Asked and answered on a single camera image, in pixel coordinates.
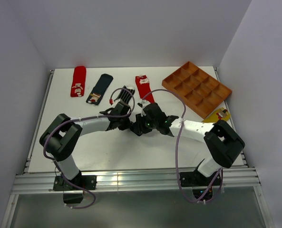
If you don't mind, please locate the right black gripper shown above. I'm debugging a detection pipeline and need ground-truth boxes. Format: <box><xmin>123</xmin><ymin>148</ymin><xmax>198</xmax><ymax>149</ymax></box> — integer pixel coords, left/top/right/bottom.
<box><xmin>134</xmin><ymin>112</ymin><xmax>159</xmax><ymax>134</ymax></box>

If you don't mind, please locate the plain navy ankle sock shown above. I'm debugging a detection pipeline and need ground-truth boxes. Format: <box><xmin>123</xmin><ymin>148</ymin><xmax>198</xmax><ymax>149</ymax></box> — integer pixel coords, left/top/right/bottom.
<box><xmin>130</xmin><ymin>122</ymin><xmax>143</xmax><ymax>136</ymax></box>

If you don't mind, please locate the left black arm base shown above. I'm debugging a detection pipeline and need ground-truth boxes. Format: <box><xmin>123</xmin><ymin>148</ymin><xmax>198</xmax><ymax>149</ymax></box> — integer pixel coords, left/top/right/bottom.
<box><xmin>53</xmin><ymin>175</ymin><xmax>97</xmax><ymax>206</ymax></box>

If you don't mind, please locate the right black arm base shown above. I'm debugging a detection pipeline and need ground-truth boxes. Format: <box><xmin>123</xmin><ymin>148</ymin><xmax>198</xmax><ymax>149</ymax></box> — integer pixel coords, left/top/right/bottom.
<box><xmin>179</xmin><ymin>169</ymin><xmax>223</xmax><ymax>203</ymax></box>

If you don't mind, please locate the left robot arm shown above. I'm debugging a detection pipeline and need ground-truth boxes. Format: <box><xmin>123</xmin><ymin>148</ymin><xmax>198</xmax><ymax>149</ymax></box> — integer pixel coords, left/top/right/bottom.
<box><xmin>39</xmin><ymin>101</ymin><xmax>131</xmax><ymax>190</ymax></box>

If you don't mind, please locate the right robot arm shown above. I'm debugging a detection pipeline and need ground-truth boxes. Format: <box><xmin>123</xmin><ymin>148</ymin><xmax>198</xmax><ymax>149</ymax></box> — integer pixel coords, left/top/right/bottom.
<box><xmin>130</xmin><ymin>102</ymin><xmax>245</xmax><ymax>185</ymax></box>

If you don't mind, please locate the black white striped sock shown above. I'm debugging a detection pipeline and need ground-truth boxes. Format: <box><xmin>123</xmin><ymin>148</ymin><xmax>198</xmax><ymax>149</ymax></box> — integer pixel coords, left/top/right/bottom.
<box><xmin>116</xmin><ymin>85</ymin><xmax>135</xmax><ymax>104</ymax></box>

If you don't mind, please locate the red sock with santa pattern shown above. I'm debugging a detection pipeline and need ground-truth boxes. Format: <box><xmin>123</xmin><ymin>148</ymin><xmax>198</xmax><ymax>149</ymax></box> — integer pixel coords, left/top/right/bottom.
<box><xmin>135</xmin><ymin>75</ymin><xmax>151</xmax><ymax>99</ymax></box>

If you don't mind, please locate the navy sock with bear pattern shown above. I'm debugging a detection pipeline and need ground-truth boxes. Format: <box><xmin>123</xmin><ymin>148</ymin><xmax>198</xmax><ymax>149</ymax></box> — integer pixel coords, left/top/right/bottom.
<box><xmin>86</xmin><ymin>74</ymin><xmax>113</xmax><ymax>105</ymax></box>

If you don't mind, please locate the orange compartment tray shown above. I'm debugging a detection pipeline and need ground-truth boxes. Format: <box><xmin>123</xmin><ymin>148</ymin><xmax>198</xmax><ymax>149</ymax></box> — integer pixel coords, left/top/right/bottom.
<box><xmin>162</xmin><ymin>61</ymin><xmax>232</xmax><ymax>119</ymax></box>

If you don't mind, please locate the red sock with white figure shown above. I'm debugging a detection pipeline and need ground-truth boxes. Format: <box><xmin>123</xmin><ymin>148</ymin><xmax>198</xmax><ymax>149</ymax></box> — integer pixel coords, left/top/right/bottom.
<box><xmin>70</xmin><ymin>66</ymin><xmax>87</xmax><ymax>97</ymax></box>

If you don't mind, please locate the yellow sock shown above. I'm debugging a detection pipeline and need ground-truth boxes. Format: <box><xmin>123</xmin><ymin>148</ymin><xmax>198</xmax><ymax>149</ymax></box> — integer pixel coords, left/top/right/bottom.
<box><xmin>202</xmin><ymin>107</ymin><xmax>231</xmax><ymax>123</ymax></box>

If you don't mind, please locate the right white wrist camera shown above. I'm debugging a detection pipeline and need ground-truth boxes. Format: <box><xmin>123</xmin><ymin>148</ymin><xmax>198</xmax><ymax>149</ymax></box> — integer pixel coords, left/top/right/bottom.
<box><xmin>137</xmin><ymin>99</ymin><xmax>150</xmax><ymax>109</ymax></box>

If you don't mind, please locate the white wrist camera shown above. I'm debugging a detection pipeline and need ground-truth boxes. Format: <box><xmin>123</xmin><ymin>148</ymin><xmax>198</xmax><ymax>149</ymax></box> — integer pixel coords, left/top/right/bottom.
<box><xmin>109</xmin><ymin>98</ymin><xmax>123</xmax><ymax>105</ymax></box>
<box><xmin>137</xmin><ymin>99</ymin><xmax>150</xmax><ymax>109</ymax></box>

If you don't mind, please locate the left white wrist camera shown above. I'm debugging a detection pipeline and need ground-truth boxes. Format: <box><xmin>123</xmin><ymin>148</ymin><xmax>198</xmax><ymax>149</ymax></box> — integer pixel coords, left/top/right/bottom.
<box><xmin>109</xmin><ymin>98</ymin><xmax>123</xmax><ymax>105</ymax></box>

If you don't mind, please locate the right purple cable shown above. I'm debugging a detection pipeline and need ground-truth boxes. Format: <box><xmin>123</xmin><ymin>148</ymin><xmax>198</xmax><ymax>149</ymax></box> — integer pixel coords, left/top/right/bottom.
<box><xmin>140</xmin><ymin>89</ymin><xmax>224</xmax><ymax>204</ymax></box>

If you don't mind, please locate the purple cable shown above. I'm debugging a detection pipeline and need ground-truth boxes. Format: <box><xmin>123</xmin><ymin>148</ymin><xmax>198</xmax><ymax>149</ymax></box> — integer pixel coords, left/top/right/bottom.
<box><xmin>43</xmin><ymin>87</ymin><xmax>136</xmax><ymax>209</ymax></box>
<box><xmin>140</xmin><ymin>89</ymin><xmax>224</xmax><ymax>204</ymax></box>

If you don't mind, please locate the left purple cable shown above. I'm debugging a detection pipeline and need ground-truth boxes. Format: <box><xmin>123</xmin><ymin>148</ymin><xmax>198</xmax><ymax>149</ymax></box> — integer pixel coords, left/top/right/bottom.
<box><xmin>43</xmin><ymin>87</ymin><xmax>136</xmax><ymax>209</ymax></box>

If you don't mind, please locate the aluminium front rail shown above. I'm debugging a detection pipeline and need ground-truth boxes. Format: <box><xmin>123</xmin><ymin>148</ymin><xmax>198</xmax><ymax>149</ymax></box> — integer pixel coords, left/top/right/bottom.
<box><xmin>11</xmin><ymin>167</ymin><xmax>261</xmax><ymax>195</ymax></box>

